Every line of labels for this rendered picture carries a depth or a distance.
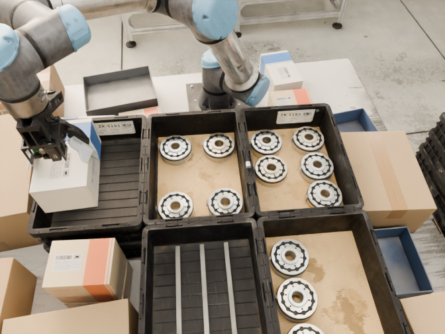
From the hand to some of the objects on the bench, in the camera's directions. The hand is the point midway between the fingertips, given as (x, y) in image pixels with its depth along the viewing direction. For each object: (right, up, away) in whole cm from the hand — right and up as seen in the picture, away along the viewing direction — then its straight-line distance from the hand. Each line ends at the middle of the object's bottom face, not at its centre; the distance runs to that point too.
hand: (66, 159), depth 88 cm
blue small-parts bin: (+87, -33, +27) cm, 97 cm away
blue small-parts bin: (+83, +9, +57) cm, 101 cm away
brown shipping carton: (0, -55, +11) cm, 56 cm away
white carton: (+61, +35, +75) cm, 103 cm away
